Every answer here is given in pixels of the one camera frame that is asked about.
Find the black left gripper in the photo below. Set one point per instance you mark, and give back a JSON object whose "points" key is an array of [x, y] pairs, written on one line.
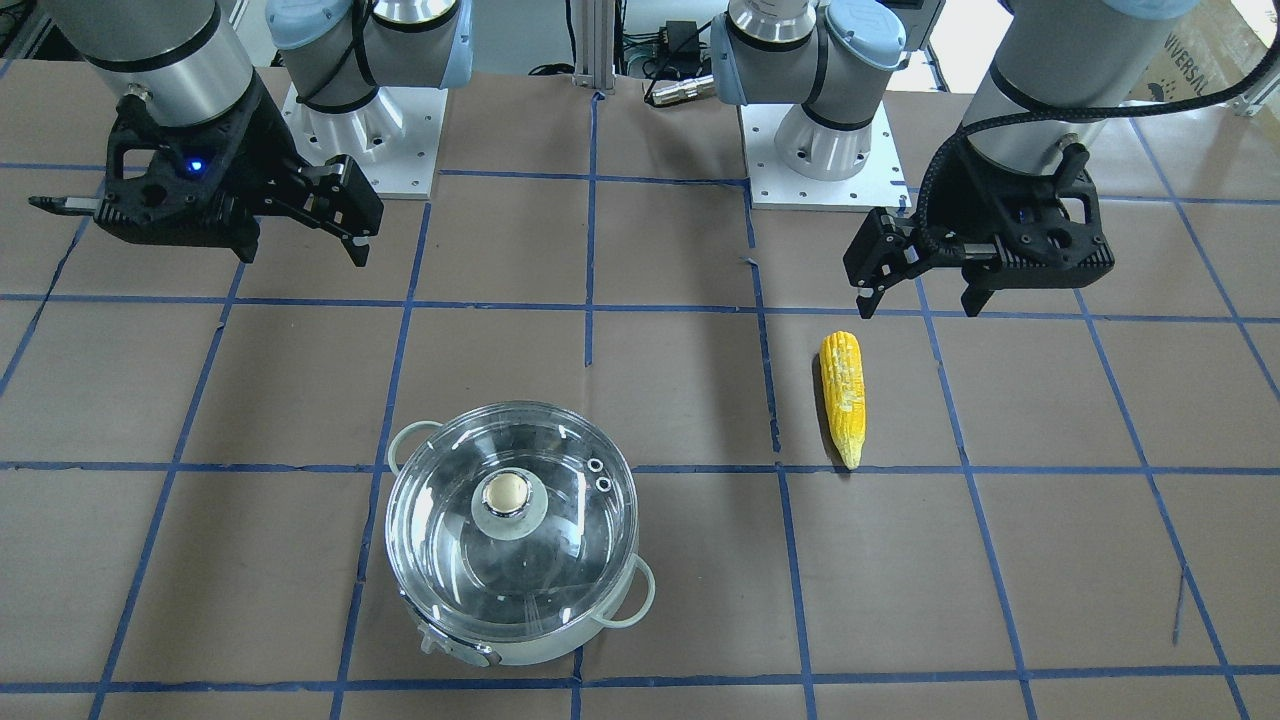
{"points": [[962, 208]]}

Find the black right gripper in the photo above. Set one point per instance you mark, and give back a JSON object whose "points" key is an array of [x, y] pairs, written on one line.
{"points": [[247, 150]]}

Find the yellow corn cob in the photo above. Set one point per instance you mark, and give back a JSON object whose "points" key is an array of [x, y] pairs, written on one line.
{"points": [[844, 396]]}

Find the glass pot lid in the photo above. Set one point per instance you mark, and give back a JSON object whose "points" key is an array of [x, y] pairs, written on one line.
{"points": [[511, 515]]}

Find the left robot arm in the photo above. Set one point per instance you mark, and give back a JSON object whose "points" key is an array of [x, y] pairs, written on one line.
{"points": [[1058, 66]]}

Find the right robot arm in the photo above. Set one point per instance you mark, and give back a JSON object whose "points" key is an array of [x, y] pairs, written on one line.
{"points": [[186, 58]]}

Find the pale green cooking pot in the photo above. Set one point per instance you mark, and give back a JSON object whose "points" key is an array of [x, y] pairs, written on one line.
{"points": [[560, 640]]}

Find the black power adapter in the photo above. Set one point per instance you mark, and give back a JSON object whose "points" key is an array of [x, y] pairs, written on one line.
{"points": [[679, 40]]}

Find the cardboard box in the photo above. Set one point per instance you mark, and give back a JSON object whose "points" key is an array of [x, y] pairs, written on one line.
{"points": [[1210, 48]]}

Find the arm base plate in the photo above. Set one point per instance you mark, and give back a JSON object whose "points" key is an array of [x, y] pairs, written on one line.
{"points": [[796, 164], [395, 139]]}

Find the silver cable connector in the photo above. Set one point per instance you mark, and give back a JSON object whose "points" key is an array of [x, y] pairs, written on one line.
{"points": [[679, 92]]}

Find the aluminium frame post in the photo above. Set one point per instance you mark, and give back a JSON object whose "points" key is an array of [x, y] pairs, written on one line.
{"points": [[594, 31]]}

